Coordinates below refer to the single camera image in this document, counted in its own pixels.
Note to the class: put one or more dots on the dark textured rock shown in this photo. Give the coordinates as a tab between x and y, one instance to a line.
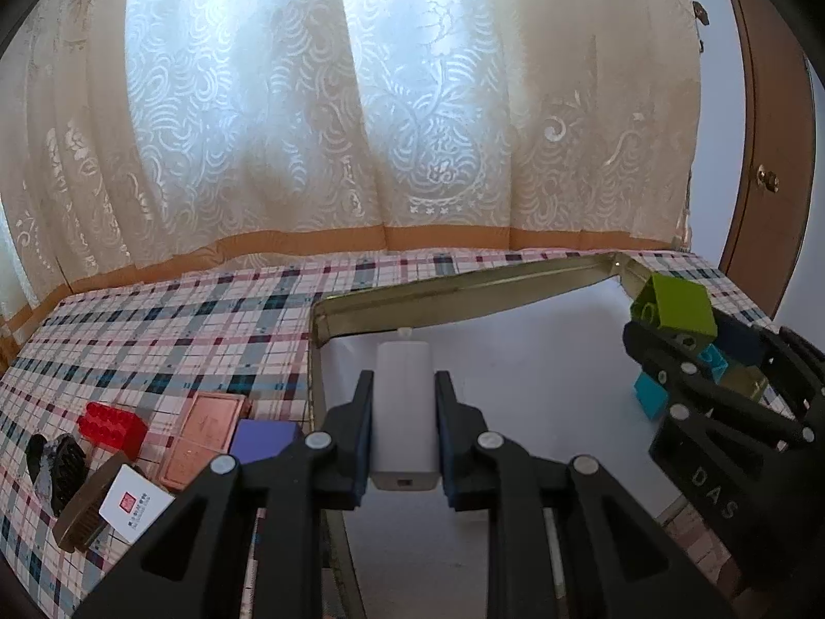
64	474

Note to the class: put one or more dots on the green building block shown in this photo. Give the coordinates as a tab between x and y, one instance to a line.
683	306

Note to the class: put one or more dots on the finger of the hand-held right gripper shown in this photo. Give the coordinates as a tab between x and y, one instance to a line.
657	351
799	361

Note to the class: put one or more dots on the white card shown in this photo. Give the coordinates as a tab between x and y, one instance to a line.
135	503

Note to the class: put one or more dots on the olive yellow building block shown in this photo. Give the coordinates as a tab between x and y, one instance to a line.
747	383

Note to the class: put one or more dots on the red building block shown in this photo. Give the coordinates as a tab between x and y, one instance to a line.
109	429

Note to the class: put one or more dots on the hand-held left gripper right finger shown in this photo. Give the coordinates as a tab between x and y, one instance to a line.
445	442

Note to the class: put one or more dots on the gold metal tin tray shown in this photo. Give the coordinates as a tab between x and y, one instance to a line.
515	361

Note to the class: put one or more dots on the metal curtain hook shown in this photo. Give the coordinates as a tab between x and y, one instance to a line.
700	13

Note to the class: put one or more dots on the purple block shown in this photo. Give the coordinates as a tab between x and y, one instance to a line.
264	440

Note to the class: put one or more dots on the cream patterned curtain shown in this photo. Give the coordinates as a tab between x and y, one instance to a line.
322	109

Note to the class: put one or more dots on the wooden brush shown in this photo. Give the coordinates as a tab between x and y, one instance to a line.
80	516

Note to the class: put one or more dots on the dark blue building block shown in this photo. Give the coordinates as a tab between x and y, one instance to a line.
741	342

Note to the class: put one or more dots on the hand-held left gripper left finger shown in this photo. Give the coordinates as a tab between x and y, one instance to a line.
364	442

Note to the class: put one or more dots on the white power adapter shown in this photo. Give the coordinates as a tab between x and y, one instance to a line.
403	412

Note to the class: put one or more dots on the brass door knob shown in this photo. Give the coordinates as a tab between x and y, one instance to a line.
768	180

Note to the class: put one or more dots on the plaid tablecloth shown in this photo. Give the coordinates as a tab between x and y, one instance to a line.
161	348

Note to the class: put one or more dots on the small teal building block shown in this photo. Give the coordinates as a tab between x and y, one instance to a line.
714	361

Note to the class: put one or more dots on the large teal building block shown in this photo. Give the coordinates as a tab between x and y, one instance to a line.
651	396

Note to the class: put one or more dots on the brown wooden door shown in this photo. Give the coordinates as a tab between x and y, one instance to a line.
773	109

